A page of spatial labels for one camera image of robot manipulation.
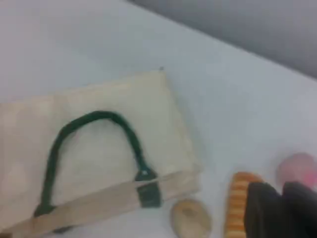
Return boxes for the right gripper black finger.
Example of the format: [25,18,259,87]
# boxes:
[244,182,283,238]
[282,181,317,238]

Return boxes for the cream canvas bag green handles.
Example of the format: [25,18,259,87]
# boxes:
[0,70,204,238]

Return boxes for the ridged toy bread loaf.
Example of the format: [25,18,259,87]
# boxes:
[224,172,264,238]

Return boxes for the pink toy peach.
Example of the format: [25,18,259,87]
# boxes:
[276,152,317,190]

